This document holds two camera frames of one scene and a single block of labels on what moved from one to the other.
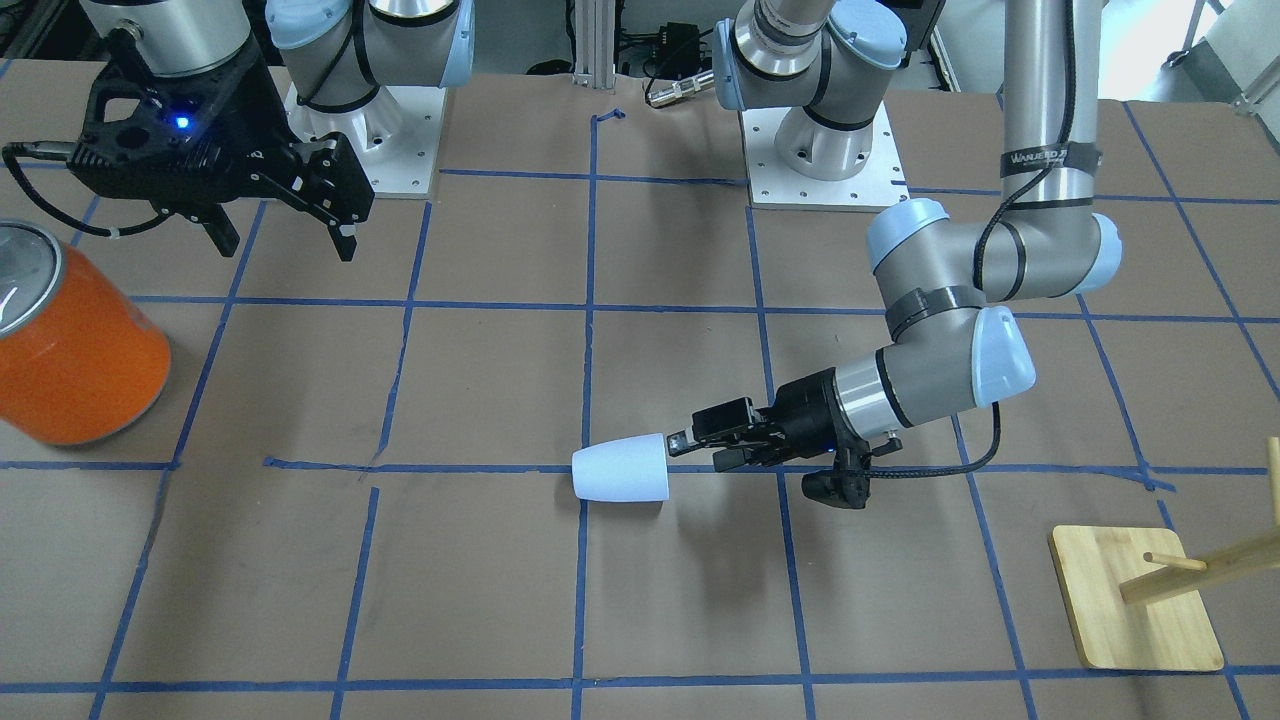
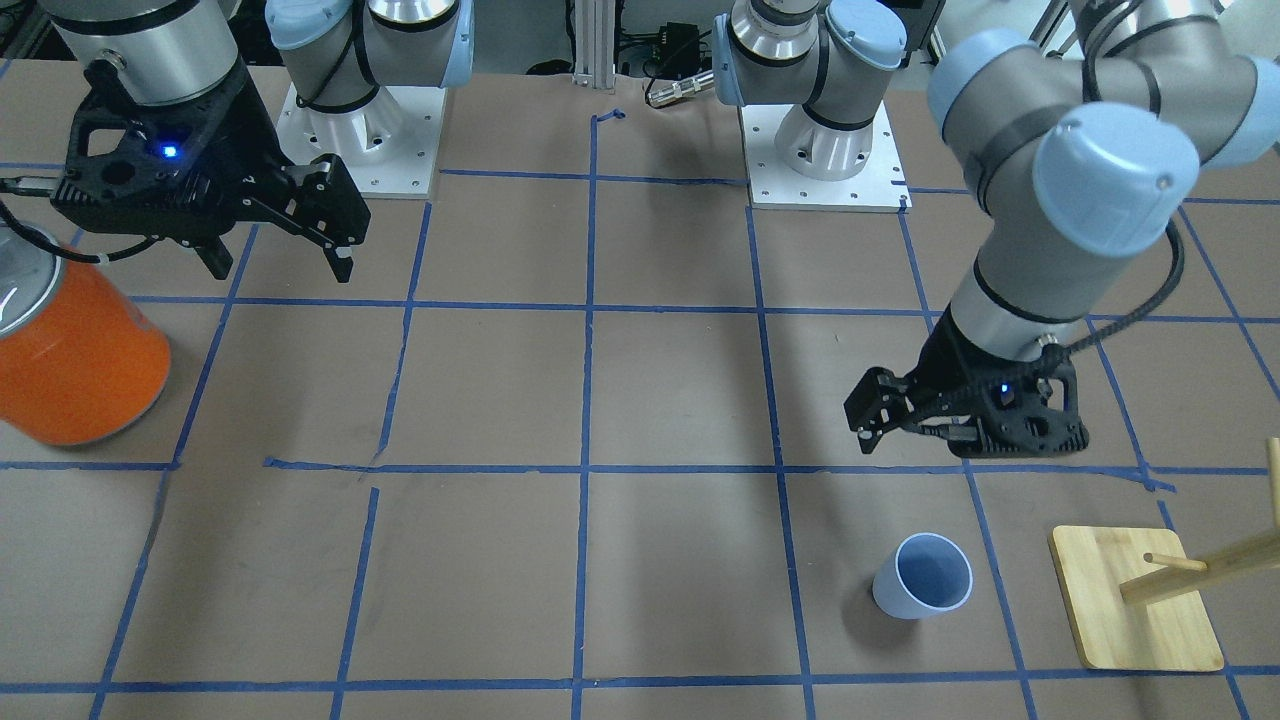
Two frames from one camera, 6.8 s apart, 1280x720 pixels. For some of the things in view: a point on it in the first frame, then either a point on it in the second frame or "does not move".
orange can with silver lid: (83, 358) does not move
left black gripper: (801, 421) to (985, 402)
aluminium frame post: (594, 43) does not move
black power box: (679, 50) does not move
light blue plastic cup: (631, 469) to (929, 573)
